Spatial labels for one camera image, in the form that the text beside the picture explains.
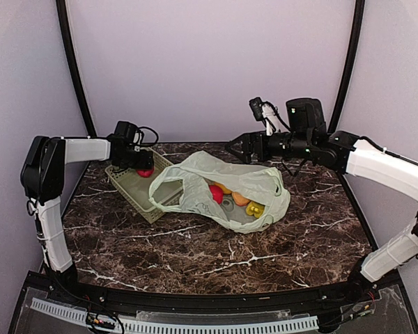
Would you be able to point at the light green perforated basket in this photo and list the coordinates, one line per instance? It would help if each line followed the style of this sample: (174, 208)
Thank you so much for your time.
(134, 188)

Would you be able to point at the black frame post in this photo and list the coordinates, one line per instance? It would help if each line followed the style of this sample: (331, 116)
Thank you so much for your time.
(69, 49)
(349, 63)

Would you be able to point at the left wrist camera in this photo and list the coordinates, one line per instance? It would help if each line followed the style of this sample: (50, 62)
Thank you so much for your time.
(127, 132)

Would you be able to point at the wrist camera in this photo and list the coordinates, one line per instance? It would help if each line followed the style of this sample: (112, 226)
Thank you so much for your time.
(304, 115)
(127, 132)

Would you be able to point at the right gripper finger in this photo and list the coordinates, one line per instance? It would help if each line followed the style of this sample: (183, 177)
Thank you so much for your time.
(240, 141)
(244, 157)

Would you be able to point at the yellow toy fruit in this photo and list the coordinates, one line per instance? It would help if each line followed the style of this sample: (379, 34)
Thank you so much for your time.
(223, 188)

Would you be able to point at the orange toy peach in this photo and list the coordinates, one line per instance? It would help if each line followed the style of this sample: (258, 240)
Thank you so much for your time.
(239, 199)

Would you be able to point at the light green plastic bag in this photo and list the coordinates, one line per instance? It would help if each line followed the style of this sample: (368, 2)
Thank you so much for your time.
(200, 170)

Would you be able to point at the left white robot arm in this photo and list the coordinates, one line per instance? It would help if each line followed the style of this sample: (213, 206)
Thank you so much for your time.
(43, 178)

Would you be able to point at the black front table rail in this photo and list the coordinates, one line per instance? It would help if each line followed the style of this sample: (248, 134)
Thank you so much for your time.
(324, 301)

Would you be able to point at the yellow toy banana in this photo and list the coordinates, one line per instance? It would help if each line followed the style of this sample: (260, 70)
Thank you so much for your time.
(255, 209)

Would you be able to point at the red toy apple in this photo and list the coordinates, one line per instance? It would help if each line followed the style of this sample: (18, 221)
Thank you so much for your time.
(145, 173)

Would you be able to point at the red toy fruit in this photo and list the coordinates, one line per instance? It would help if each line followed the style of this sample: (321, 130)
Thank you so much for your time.
(217, 194)

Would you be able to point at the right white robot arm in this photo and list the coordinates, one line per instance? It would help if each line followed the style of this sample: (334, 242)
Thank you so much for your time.
(388, 177)

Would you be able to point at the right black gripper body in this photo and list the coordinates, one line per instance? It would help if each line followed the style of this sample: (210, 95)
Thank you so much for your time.
(298, 146)

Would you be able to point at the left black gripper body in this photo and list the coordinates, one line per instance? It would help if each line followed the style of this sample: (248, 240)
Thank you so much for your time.
(131, 160)

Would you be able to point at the left black frame post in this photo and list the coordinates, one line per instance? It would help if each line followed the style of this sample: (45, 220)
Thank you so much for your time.
(69, 49)

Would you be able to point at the right black frame post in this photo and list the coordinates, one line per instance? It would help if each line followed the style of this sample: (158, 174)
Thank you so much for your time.
(349, 63)

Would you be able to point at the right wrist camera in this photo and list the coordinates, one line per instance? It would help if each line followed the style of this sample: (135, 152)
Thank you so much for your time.
(304, 115)

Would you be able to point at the white slotted cable duct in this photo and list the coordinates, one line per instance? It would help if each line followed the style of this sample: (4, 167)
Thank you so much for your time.
(161, 322)

